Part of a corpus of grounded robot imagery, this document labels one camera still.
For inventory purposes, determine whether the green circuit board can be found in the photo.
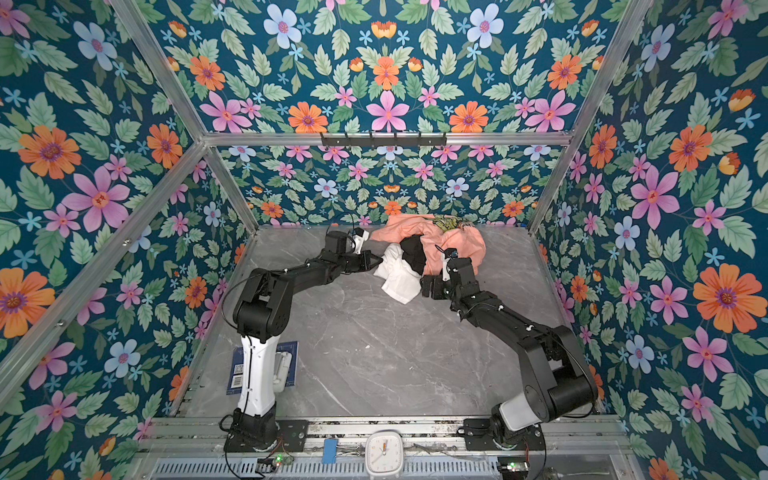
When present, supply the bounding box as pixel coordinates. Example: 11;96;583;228
497;458;530;479
257;454;294;473

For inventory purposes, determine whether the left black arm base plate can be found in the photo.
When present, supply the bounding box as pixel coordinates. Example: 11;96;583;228
224;420;310;453

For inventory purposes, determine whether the black hook rail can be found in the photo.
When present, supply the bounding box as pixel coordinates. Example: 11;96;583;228
320;132;448;148

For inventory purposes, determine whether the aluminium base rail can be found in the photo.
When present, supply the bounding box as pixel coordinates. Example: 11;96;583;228
139;415;631;455

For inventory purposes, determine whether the left green circuit board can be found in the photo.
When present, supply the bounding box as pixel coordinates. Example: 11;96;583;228
257;454;294;473

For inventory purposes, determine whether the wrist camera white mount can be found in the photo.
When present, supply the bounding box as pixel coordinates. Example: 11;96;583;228
350;227;370;255
436;246;454;282

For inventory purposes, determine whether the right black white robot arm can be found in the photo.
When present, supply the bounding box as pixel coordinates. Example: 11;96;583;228
420;258;599;448

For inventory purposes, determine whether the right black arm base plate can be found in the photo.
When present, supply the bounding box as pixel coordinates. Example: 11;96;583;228
457;417;546;451

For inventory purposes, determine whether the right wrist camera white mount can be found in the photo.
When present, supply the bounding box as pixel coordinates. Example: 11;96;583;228
436;246;454;282

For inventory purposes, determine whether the pink printed t-shirt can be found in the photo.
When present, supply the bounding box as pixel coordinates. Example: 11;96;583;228
370;214;486;275

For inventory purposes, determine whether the white cloth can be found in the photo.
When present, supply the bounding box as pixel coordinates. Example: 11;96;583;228
374;243;421;304

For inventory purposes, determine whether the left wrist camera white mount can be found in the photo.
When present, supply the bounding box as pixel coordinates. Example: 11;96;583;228
350;227;370;255

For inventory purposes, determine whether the black cloth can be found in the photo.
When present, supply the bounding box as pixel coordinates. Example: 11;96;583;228
399;235;427;276

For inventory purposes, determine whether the right green circuit board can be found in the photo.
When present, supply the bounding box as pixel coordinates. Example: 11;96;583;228
497;458;530;479

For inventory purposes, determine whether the white plastic device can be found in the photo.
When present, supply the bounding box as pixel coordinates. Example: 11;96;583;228
273;351;295;393

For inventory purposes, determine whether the white analog timer clock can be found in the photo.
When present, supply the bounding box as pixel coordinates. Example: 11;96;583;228
364;430;405;479

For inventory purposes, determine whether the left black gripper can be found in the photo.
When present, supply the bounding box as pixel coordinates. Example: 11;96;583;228
335;249;382;273

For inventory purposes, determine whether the small blue card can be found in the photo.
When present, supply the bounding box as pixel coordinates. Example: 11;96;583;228
321;438;338;465

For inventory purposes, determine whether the blue booklet with barcode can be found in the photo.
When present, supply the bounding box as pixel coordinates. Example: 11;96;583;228
226;341;298;395

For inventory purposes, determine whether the white slotted cable duct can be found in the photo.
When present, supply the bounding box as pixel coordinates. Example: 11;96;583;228
149;457;501;479

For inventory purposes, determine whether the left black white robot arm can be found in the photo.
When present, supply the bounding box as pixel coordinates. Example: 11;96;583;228
228;227;382;451

